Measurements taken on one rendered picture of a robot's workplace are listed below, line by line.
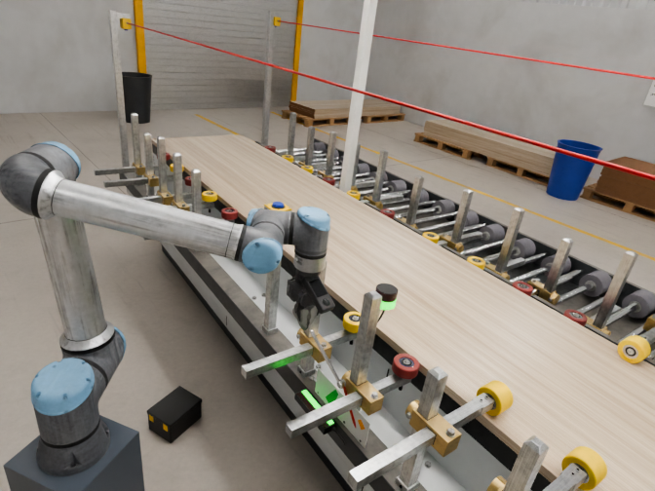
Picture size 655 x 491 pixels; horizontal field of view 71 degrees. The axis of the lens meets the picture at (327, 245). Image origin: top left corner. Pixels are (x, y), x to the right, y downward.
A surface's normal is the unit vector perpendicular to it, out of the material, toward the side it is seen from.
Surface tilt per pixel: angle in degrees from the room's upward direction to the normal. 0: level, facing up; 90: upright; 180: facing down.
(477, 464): 90
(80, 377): 5
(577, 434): 0
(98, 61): 90
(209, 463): 0
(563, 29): 90
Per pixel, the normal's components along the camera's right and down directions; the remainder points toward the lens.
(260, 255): 0.11, 0.47
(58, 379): 0.11, -0.85
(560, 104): -0.76, 0.21
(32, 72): 0.64, 0.40
